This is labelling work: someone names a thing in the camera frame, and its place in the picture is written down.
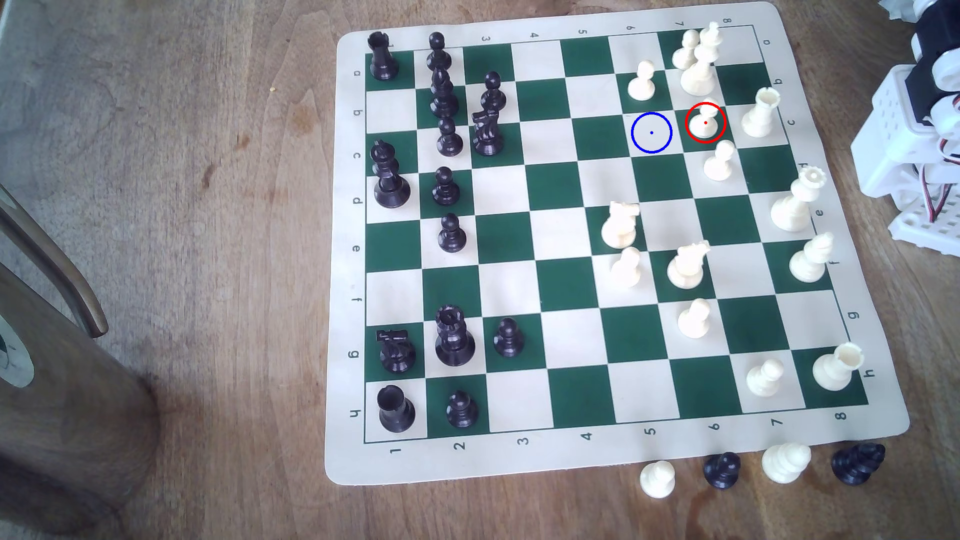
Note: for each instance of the white chess pawn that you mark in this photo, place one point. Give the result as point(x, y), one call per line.
point(625, 270)
point(703, 124)
point(718, 165)
point(694, 321)
point(658, 480)
point(641, 84)
point(765, 379)
point(684, 54)

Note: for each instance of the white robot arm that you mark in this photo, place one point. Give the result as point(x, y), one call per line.
point(892, 135)

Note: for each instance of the black chess pawn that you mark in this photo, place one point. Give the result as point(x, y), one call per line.
point(449, 140)
point(438, 54)
point(508, 341)
point(451, 236)
point(445, 191)
point(492, 94)
point(721, 471)
point(462, 412)

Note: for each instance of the black chess queen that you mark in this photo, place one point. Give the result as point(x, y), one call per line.
point(454, 341)

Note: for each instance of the green and white chess mat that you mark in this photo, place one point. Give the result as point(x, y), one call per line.
point(570, 225)

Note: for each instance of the black chess knight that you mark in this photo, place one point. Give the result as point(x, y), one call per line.
point(487, 135)
point(396, 352)

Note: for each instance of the black chess king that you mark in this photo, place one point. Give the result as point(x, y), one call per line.
point(391, 184)

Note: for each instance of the white chess knight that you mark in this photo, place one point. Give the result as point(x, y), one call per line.
point(685, 270)
point(619, 229)

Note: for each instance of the black chess rook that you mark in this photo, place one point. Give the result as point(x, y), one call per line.
point(383, 60)
point(395, 411)

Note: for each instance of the black chess bishop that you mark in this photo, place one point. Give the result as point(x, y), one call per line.
point(443, 97)
point(856, 463)

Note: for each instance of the white chess king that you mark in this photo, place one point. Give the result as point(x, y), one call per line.
point(700, 71)

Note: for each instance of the white chess rook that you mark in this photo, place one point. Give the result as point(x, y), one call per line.
point(759, 116)
point(835, 369)

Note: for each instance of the white chess queen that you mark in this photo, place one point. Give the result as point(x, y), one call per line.
point(793, 208)

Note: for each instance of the white chess bishop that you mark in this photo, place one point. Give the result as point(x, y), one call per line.
point(785, 463)
point(808, 262)

